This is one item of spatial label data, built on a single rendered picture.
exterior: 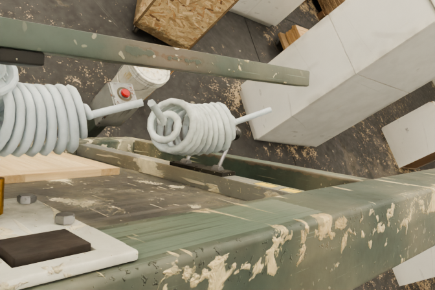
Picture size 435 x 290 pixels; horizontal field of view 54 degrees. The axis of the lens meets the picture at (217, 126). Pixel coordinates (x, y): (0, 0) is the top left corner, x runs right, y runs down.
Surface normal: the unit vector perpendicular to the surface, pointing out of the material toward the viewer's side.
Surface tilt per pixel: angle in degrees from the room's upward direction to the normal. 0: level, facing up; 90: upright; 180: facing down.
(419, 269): 90
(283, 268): 33
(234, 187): 90
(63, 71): 0
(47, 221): 57
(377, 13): 90
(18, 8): 0
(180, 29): 90
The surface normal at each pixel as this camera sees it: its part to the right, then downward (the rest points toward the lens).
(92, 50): 0.70, 0.08
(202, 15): 0.01, 0.81
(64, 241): 0.06, -1.00
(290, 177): -0.71, 0.00
